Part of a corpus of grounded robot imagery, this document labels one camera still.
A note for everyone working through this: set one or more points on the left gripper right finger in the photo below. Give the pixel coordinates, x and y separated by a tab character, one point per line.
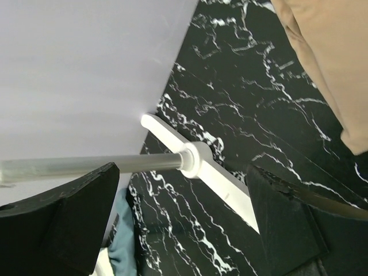
304	233

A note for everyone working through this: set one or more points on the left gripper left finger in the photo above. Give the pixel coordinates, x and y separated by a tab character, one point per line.
59	231

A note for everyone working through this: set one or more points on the beige t shirt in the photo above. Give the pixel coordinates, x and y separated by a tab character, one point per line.
330	41

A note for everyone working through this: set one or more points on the white towel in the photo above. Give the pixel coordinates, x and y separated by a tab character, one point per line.
103	266

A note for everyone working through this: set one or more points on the teal hanging garment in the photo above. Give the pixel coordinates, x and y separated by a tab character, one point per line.
121	249

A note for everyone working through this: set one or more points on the metal clothes rack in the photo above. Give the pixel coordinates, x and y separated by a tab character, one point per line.
193	159

